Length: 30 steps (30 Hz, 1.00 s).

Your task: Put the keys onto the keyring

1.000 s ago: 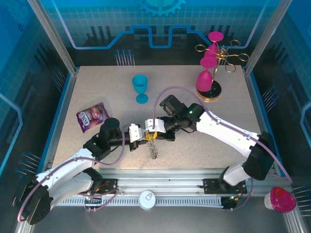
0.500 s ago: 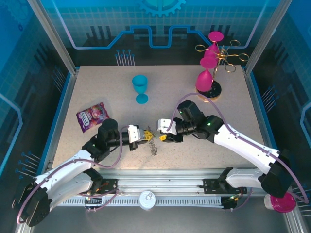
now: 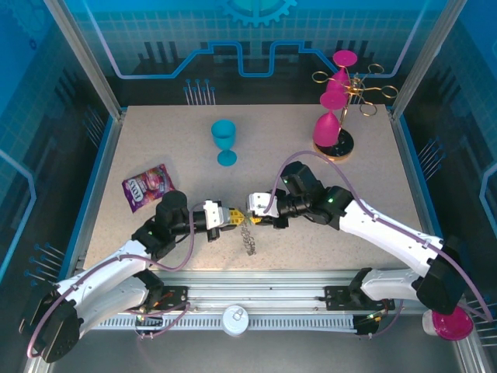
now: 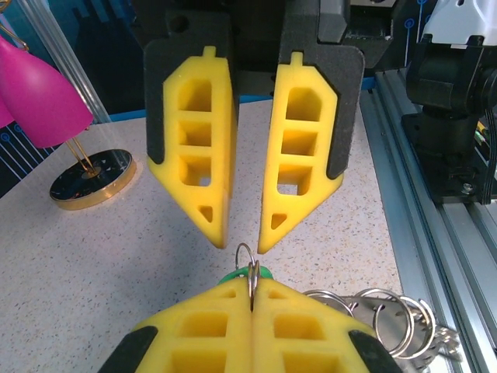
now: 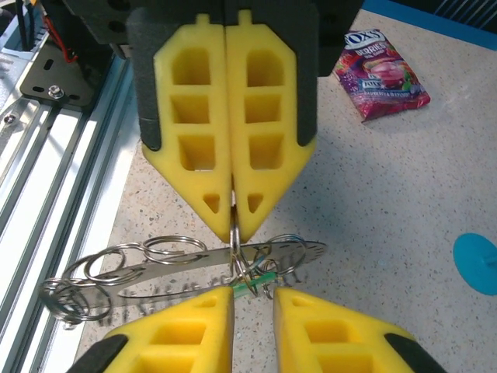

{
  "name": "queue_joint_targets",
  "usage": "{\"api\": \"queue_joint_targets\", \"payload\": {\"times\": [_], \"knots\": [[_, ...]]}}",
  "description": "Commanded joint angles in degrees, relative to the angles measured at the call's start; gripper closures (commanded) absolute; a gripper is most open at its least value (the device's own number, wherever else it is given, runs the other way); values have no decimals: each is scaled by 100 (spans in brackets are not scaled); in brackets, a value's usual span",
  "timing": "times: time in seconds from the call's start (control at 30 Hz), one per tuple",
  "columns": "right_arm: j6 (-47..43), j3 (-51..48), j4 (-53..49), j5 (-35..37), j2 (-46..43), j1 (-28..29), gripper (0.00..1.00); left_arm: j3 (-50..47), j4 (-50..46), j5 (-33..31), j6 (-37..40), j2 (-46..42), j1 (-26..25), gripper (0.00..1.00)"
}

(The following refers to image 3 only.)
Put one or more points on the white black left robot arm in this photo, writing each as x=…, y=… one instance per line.
x=108, y=268

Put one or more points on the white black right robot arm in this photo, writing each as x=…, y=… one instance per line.
x=388, y=233

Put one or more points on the purple candy bag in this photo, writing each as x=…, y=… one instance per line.
x=149, y=186

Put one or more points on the gold stand with pink glasses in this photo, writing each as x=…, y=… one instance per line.
x=345, y=149

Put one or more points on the pink plastic goblet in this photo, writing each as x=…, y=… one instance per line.
x=338, y=81
x=326, y=130

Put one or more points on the teal plastic goblet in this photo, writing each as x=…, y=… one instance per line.
x=224, y=134

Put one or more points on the white tin can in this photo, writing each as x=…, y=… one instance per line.
x=235, y=318

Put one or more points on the white cup with pink lid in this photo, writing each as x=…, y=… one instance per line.
x=452, y=328

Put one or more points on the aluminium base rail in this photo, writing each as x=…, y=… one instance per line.
x=252, y=287

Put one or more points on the aluminium side rail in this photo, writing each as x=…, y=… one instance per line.
x=420, y=194
x=96, y=194

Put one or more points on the aluminium upright post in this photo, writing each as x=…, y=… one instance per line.
x=424, y=58
x=87, y=58

